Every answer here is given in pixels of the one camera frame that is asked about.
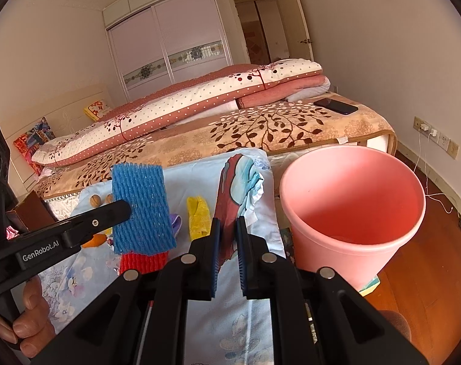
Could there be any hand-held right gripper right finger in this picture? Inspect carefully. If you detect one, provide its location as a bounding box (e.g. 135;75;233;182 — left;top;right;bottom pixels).
236;216;431;365

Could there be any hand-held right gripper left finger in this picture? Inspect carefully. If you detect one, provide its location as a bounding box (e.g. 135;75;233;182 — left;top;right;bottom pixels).
30;218;221;365

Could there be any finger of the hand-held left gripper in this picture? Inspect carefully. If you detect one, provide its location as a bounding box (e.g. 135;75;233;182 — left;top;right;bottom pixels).
57;200;133;252

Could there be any blue foam fruit net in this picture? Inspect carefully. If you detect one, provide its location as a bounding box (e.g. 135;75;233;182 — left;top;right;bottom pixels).
112;163;177;255

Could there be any yellow foam fruit net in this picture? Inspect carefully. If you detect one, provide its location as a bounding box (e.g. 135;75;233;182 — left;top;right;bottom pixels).
187;196;210;241

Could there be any pink plastic bucket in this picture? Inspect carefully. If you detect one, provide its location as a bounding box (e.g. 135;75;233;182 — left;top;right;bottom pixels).
279;145;426;291

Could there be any person's left hand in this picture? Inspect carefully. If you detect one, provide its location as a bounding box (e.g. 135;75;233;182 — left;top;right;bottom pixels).
0;276;58;359

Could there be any bright orange peel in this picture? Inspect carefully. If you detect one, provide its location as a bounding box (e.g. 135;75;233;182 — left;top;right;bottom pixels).
82;228;113;249

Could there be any white quilted mattress pad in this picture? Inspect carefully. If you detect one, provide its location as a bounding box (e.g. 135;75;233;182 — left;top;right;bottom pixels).
48;192;82;221

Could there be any red foam fruit net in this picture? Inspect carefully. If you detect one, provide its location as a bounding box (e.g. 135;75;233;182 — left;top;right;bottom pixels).
119;251;170;275

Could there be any light blue floral cloth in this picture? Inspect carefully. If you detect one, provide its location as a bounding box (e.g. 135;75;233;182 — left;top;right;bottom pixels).
40;148;315;365

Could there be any colourful printed pillow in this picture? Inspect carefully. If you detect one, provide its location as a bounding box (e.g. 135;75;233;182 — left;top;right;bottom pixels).
13;117;57;176

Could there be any yellow floral pillow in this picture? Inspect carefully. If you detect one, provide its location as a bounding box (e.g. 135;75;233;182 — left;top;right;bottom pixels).
84;101;113;121

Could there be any wooden bed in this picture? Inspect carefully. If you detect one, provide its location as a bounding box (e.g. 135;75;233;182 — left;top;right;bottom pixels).
2;84;398;214

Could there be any yellow green pad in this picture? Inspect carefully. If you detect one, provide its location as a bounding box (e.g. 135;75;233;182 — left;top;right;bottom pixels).
358;274;381;297

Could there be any leaf-patterned beige blanket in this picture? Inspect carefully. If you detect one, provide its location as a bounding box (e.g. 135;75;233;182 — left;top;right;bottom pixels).
33;93;396;202

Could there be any polka-dot white and pink quilt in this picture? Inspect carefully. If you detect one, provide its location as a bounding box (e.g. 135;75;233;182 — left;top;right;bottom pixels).
32;58;323;167

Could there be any pink folded blanket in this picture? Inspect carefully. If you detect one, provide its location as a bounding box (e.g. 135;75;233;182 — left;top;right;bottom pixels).
236;75;331;110

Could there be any white sliding-door wardrobe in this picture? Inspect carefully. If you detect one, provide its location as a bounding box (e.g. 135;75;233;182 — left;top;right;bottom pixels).
101;0;295;103

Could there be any white folded sheet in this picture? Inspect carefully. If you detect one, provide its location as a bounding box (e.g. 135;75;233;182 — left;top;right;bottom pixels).
285;84;332;103

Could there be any black smartphone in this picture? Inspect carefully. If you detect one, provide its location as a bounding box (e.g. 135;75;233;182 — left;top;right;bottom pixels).
314;98;359;115

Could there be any white door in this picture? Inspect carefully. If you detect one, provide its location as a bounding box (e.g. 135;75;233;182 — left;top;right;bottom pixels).
275;0;314;62

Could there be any white charging cable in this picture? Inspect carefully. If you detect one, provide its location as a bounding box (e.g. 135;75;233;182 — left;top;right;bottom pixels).
413;129;455;214

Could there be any beige wall socket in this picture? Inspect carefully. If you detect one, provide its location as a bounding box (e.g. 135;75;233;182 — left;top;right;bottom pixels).
413;116;432;134
438;135;459;159

